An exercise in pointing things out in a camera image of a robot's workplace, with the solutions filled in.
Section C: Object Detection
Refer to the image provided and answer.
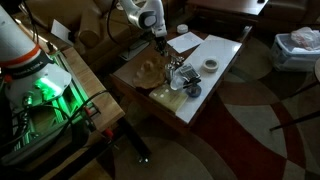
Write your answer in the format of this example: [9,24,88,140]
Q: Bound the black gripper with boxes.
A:
[154,34,170,56]

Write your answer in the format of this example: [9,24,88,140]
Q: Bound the shiny crumpled metal object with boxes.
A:
[168,53,185,68]

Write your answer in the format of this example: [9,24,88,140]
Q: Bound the silver metal can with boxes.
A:
[164,63,176,81]

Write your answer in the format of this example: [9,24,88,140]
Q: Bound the white paper sheet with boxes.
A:
[166,31,205,54]

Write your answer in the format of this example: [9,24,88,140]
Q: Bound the grey flat device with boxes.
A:
[119,39,150,62]

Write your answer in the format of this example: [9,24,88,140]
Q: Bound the crumpled tan paper bag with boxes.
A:
[132,56,168,90]

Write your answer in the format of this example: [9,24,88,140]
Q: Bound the grey calculator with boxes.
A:
[179,63,201,81]

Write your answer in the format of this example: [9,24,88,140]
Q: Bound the brown wooden coffee table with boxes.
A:
[109,25,253,136]

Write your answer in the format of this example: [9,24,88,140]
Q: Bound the black glasses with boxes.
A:
[182,78,203,89]

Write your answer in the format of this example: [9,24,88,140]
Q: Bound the yellow-green book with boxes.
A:
[148,83,189,114]

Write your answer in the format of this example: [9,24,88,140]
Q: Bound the white tape roll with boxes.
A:
[202,57,220,73]

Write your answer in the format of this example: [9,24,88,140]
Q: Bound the blue round disc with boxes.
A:
[185,83,203,99]

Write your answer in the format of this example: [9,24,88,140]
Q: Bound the white rectangular board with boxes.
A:
[175,34,243,125]

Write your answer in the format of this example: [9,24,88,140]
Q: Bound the brown cylindrical bolster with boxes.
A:
[78,9,101,48]

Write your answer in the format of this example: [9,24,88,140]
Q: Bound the dark wooden side table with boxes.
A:
[186,0,269,33]

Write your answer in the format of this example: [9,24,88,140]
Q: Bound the wooden robot mounting table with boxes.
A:
[0,46,126,180]

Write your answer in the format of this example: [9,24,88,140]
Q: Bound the black table leg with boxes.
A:
[116,116,153,164]

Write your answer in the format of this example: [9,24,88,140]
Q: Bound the red clamp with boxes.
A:
[101,128,116,141]
[83,106,98,133]

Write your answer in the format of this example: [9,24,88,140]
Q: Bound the white card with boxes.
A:
[50,18,75,47]

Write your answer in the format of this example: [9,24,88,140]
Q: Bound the red and beige patterned rug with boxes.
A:
[76,36,320,180]

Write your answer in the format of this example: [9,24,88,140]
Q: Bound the translucent plastic storage bin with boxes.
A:
[269,33,320,73]

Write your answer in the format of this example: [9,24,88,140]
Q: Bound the white plastic bag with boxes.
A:
[290,26,320,51]

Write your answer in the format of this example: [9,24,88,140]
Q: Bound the dark chair leg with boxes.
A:
[269,109,320,132]
[286,79,320,99]

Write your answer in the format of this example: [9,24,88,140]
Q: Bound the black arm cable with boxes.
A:
[105,0,122,45]

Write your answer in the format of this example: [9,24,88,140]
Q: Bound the aluminium rail frame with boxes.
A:
[0,53,101,166]

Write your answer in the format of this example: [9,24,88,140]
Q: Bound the black cable bundle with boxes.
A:
[0,89,111,149]

